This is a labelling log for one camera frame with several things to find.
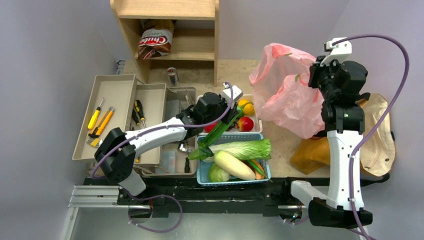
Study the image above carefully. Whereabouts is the green cucumber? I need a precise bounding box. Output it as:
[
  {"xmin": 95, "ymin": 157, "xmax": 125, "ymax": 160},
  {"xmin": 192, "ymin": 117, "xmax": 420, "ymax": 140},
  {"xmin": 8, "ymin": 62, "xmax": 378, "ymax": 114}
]
[{"xmin": 198, "ymin": 113, "xmax": 243, "ymax": 149}]

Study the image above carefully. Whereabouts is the red yellow apple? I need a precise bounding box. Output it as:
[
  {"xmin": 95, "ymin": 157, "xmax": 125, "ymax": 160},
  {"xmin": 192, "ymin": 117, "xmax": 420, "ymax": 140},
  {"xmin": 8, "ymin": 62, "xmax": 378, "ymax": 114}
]
[{"xmin": 236, "ymin": 116, "xmax": 255, "ymax": 132}]

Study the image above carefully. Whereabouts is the pink plastic grocery bag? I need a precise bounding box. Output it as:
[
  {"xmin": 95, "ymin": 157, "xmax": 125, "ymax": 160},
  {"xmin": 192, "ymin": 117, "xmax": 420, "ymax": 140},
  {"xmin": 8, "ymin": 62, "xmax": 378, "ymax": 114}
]
[{"xmin": 249, "ymin": 43, "xmax": 325, "ymax": 139}]

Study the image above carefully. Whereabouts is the green napa cabbage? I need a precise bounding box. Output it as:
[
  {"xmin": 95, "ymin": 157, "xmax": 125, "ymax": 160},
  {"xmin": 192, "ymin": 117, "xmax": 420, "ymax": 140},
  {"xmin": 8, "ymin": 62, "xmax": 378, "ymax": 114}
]
[{"xmin": 209, "ymin": 138, "xmax": 272, "ymax": 161}]

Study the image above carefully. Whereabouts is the white daikon radish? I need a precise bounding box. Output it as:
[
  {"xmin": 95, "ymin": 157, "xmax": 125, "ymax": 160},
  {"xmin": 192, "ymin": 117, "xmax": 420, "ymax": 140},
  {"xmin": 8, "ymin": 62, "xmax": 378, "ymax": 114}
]
[{"xmin": 213, "ymin": 150, "xmax": 256, "ymax": 181}]

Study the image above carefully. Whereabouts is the brown Trader Joe's bag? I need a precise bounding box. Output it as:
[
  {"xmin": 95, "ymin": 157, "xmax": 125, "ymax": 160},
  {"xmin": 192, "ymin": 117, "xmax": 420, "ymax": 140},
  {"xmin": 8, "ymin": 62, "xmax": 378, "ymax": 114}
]
[{"xmin": 289, "ymin": 93, "xmax": 396, "ymax": 177}]

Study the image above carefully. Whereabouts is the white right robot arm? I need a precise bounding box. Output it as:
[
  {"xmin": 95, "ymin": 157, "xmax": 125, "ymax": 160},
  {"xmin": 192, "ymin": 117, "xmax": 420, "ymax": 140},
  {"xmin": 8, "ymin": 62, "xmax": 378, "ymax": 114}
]
[{"xmin": 280, "ymin": 55, "xmax": 373, "ymax": 229}]

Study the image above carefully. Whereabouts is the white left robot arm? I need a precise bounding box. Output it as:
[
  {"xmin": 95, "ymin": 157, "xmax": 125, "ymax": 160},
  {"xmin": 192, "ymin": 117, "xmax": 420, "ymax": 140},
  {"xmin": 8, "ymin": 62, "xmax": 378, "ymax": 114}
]
[{"xmin": 94, "ymin": 86, "xmax": 243, "ymax": 205}]

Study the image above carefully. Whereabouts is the yellow lemon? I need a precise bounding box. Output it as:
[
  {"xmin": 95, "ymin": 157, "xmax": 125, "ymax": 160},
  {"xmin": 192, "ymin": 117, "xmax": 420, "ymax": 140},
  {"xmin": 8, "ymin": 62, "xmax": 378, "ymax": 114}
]
[{"xmin": 238, "ymin": 99, "xmax": 256, "ymax": 116}]

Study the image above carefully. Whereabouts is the white perforated basket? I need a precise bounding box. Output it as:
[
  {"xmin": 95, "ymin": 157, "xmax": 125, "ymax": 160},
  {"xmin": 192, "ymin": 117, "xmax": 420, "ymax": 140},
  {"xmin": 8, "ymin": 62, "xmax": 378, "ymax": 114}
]
[{"xmin": 196, "ymin": 95, "xmax": 264, "ymax": 135}]

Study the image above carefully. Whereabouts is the green leafy vegetable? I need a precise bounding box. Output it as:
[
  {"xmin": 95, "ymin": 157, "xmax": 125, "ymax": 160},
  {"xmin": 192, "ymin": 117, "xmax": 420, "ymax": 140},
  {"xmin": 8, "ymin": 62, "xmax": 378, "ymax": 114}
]
[{"xmin": 188, "ymin": 146, "xmax": 214, "ymax": 160}]

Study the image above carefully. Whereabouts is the grey plastic case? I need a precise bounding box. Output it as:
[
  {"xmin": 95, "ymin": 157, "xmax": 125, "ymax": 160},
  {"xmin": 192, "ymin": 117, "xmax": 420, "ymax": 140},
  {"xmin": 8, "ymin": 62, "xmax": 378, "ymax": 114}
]
[{"xmin": 164, "ymin": 99, "xmax": 182, "ymax": 122}]

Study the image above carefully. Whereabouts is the silver drink can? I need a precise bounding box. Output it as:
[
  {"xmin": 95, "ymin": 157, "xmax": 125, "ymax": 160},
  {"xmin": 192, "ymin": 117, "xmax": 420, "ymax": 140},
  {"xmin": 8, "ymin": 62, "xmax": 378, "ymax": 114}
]
[{"xmin": 166, "ymin": 67, "xmax": 179, "ymax": 87}]

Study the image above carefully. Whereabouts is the long green bean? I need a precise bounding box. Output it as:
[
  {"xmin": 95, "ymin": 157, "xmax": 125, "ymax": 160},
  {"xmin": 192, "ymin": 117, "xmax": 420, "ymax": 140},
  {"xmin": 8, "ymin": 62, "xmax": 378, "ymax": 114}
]
[{"xmin": 250, "ymin": 159, "xmax": 273, "ymax": 182}]

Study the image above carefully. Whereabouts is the blue perforated basket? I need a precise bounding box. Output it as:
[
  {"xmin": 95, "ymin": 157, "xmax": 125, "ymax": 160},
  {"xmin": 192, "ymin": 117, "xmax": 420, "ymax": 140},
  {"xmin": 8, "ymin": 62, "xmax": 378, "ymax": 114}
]
[{"xmin": 196, "ymin": 132, "xmax": 271, "ymax": 187}]

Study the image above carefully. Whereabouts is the beige toolbox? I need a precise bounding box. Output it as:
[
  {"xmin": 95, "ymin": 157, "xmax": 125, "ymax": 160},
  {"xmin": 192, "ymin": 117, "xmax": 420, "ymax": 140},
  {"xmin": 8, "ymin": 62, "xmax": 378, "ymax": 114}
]
[{"xmin": 135, "ymin": 87, "xmax": 199, "ymax": 178}]

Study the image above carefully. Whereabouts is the small black screwdriver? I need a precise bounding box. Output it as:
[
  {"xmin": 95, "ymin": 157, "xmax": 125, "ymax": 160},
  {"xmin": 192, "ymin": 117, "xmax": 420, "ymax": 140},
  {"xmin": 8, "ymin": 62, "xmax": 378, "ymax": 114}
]
[{"xmin": 184, "ymin": 157, "xmax": 191, "ymax": 173}]

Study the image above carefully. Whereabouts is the clear small parts box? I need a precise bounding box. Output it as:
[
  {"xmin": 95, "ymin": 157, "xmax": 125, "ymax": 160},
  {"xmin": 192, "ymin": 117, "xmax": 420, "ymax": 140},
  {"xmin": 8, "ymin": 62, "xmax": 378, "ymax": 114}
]
[{"xmin": 160, "ymin": 150, "xmax": 176, "ymax": 173}]

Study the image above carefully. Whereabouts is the black yellow screwdriver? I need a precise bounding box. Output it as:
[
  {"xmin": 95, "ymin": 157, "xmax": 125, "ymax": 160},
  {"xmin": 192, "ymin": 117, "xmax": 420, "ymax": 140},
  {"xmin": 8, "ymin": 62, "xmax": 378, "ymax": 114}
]
[
  {"xmin": 131, "ymin": 109, "xmax": 141, "ymax": 129},
  {"xmin": 133, "ymin": 99, "xmax": 147, "ymax": 128}
]

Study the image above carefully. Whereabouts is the Chubs snack bag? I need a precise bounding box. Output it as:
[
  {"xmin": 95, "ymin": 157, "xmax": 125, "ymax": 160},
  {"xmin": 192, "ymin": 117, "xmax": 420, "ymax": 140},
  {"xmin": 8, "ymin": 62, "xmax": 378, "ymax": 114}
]
[{"xmin": 138, "ymin": 19, "xmax": 176, "ymax": 60}]

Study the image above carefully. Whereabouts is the beige toolbox tray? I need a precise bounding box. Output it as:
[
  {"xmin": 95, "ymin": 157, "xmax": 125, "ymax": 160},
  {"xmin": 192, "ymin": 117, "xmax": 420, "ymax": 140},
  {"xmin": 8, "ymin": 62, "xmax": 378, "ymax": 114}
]
[{"xmin": 72, "ymin": 74, "xmax": 167, "ymax": 163}]

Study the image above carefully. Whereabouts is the orange utility knife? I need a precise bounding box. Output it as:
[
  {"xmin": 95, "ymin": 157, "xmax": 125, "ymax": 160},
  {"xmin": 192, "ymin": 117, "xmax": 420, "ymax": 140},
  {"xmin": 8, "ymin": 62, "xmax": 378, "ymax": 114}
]
[{"xmin": 88, "ymin": 106, "xmax": 115, "ymax": 138}]

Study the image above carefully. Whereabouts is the wooden shelf unit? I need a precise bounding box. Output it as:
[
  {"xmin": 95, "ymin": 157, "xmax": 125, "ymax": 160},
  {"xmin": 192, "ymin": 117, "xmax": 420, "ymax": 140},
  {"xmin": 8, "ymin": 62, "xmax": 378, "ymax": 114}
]
[{"xmin": 110, "ymin": 0, "xmax": 220, "ymax": 85}]

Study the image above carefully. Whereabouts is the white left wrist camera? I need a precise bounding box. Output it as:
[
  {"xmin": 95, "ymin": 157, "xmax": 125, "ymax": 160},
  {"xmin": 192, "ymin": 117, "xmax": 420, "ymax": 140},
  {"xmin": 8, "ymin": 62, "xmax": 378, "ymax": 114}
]
[{"xmin": 221, "ymin": 83, "xmax": 244, "ymax": 104}]

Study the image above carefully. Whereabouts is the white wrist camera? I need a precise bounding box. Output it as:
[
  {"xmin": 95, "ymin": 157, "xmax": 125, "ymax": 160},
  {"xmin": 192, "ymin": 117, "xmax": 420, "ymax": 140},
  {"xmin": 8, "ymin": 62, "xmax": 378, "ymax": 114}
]
[
  {"xmin": 320, "ymin": 37, "xmax": 352, "ymax": 67},
  {"xmin": 221, "ymin": 83, "xmax": 244, "ymax": 104}
]

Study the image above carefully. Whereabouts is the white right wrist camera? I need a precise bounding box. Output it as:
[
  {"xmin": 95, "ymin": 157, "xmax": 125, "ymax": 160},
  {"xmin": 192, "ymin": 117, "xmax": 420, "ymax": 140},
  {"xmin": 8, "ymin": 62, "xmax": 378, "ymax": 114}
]
[{"xmin": 320, "ymin": 37, "xmax": 352, "ymax": 67}]

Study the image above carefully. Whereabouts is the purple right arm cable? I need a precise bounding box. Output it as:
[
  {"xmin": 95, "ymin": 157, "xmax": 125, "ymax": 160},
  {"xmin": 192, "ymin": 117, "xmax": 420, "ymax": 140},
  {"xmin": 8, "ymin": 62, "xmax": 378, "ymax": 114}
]
[{"xmin": 284, "ymin": 34, "xmax": 411, "ymax": 240}]

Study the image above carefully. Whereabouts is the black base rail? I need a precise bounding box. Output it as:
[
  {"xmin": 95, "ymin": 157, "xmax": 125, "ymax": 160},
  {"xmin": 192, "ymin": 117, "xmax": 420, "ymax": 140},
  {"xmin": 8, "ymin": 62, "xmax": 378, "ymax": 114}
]
[{"xmin": 69, "ymin": 177, "xmax": 362, "ymax": 220}]

